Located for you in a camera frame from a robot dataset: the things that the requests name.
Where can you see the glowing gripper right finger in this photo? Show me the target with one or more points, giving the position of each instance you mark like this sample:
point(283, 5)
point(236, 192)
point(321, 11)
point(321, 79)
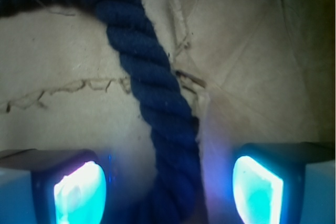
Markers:
point(285, 182)

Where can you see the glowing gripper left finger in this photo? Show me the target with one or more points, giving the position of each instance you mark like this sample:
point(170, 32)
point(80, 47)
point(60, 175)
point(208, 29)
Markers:
point(52, 186)

